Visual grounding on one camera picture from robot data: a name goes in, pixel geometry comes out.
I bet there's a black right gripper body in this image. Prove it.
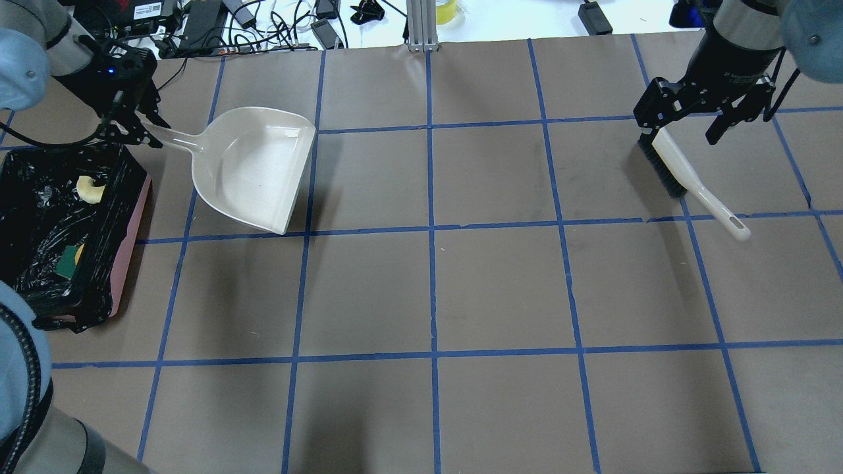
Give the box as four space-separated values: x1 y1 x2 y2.
634 27 778 126

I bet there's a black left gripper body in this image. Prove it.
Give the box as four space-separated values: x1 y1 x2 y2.
53 39 161 143

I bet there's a white hand brush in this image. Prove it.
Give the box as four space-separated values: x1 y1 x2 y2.
638 128 751 241

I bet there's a cream bread toy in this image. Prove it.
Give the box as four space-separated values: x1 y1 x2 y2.
75 175 106 205

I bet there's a white plastic dustpan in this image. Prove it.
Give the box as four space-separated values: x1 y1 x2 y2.
144 106 317 235

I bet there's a green yellow sponge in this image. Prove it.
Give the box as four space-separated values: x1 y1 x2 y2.
54 244 84 280

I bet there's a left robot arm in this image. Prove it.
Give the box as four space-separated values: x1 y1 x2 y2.
2 1 163 473

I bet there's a bin with black bag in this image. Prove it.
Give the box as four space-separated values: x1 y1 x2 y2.
1 143 150 333

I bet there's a black power brick top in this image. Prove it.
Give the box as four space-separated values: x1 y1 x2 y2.
578 1 613 36

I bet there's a yellow tape roll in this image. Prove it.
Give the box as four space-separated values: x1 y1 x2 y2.
435 0 458 25

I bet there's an aluminium frame post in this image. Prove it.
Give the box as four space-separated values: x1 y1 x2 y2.
406 0 440 52

